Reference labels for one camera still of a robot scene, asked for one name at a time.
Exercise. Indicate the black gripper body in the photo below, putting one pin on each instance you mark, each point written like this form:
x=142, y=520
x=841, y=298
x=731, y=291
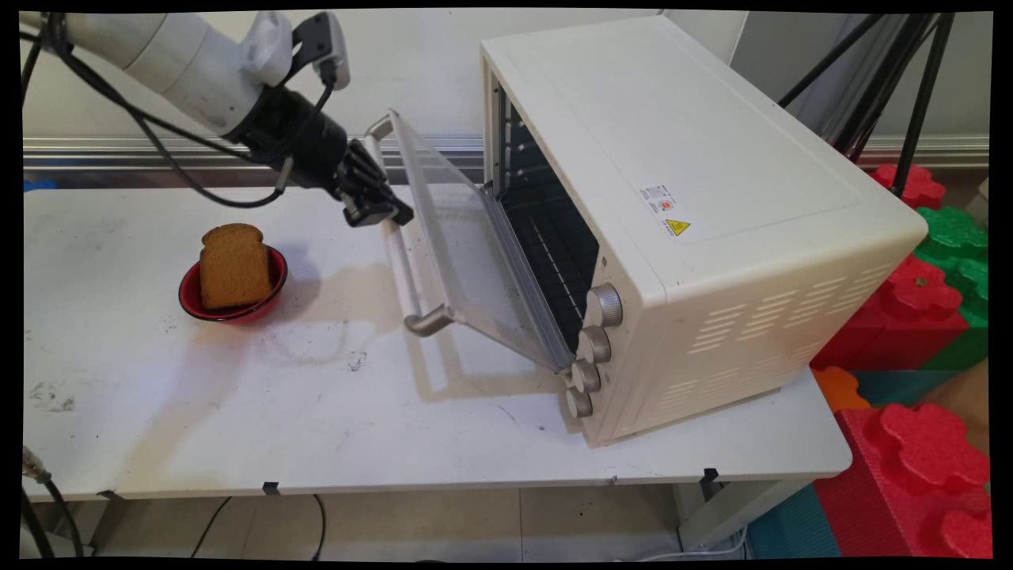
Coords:
x=305, y=138

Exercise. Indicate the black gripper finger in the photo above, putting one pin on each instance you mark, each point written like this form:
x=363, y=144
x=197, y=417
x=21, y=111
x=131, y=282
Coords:
x=368, y=212
x=384, y=178

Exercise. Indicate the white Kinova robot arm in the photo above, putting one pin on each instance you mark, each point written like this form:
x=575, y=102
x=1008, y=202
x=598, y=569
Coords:
x=182, y=59

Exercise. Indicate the brown bread slice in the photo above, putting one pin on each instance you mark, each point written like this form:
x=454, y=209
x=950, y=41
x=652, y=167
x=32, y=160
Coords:
x=233, y=269

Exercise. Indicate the red bowl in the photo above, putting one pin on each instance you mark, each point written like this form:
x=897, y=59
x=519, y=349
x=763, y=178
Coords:
x=190, y=299

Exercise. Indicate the large silver oven knob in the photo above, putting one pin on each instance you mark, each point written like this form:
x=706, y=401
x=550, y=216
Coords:
x=605, y=305

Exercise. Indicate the yellow warning sticker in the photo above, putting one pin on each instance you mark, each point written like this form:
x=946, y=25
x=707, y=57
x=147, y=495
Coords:
x=669, y=210

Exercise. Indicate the cream toaster oven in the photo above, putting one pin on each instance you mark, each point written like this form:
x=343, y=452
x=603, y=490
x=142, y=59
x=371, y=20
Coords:
x=712, y=198

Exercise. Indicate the white table leg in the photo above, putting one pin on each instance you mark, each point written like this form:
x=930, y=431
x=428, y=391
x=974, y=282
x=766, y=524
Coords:
x=736, y=511

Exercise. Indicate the orange foam block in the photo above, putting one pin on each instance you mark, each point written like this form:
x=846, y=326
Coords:
x=840, y=389

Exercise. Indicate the teal foam mat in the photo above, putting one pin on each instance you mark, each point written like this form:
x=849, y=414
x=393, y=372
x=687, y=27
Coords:
x=791, y=526

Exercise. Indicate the small red foam block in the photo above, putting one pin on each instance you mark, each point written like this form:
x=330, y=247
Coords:
x=918, y=188

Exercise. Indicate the black tripod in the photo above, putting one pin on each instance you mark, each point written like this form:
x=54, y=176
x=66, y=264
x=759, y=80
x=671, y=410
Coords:
x=922, y=103

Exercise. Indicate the teal foam block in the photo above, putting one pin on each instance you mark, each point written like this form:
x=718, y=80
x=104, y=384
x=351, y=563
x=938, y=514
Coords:
x=902, y=386

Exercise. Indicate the green foam block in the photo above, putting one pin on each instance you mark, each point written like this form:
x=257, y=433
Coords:
x=954, y=237

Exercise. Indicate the large red foam block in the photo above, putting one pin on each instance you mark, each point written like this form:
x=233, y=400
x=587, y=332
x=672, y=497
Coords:
x=910, y=483

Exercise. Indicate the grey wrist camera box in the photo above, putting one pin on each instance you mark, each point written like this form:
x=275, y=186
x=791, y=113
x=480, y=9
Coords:
x=328, y=43

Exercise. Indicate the aluminium wall rail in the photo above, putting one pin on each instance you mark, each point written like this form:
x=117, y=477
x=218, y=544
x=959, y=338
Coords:
x=95, y=150

